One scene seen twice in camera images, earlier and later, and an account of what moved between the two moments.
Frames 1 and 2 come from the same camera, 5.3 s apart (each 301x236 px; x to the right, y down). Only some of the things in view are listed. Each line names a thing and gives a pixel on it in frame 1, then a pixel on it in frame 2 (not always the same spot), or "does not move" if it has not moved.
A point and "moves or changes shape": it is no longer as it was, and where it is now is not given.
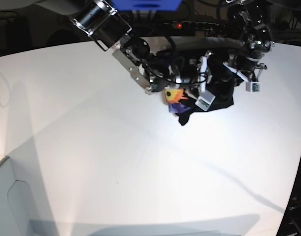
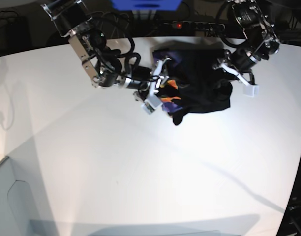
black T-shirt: [180, 101] moves or changes shape
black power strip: [191, 24] does not move
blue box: [147, 5] does not move
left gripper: [186, 75] -> [140, 79]
